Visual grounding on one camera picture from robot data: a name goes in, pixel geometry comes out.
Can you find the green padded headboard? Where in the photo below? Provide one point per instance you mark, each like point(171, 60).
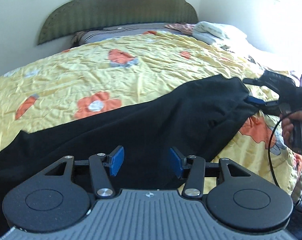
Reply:
point(82, 15)

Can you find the light crumpled blanket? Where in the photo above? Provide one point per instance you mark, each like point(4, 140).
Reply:
point(222, 31)

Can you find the yellow floral bed quilt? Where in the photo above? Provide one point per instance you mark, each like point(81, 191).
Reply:
point(121, 71)

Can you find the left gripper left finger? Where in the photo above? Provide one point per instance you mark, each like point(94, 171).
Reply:
point(59, 177)

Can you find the striped pillow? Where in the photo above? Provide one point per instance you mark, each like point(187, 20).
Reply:
point(90, 36)

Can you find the black pants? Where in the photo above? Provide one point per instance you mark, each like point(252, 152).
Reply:
point(199, 117)

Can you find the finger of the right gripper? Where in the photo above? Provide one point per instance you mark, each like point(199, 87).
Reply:
point(253, 82)
point(267, 107)

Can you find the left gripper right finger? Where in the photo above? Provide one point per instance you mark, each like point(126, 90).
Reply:
point(194, 169)

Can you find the person right hand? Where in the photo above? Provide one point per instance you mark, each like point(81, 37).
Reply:
point(287, 127)

